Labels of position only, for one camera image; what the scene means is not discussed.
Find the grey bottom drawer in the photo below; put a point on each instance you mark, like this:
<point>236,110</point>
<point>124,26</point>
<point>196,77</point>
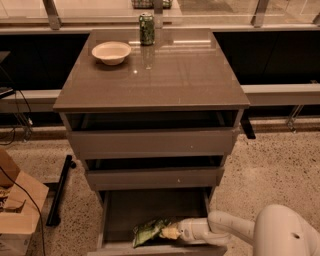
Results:
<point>124,210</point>

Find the white paper bowl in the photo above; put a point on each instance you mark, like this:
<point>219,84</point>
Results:
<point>111,53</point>

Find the green soda can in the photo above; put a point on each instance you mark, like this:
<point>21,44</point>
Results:
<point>147,30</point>

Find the grey drawer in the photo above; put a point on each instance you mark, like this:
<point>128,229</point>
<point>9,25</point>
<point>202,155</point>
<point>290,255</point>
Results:
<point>152,173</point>
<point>124,210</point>
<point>103,144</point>

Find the grey middle drawer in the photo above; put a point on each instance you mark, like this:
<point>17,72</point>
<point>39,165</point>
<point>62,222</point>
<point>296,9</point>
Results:
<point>152,173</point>

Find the grey top drawer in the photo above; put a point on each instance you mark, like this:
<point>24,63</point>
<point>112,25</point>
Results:
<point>103,144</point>

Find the green jalapeno chip bag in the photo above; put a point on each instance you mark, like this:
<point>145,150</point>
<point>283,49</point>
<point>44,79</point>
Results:
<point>149,231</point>

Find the black metal bar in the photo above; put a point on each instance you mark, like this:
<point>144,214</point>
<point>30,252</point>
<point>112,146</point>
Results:
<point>57,188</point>

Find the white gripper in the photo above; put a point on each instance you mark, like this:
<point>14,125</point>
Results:
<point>188,230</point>

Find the brown cardboard box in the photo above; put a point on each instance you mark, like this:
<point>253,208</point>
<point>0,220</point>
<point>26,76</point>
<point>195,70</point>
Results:
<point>22,197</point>

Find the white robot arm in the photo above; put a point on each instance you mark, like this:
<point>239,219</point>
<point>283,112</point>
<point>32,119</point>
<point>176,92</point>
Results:
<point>277,231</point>

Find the grey drawer cabinet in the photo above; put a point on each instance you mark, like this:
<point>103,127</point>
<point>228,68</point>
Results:
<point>183,81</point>

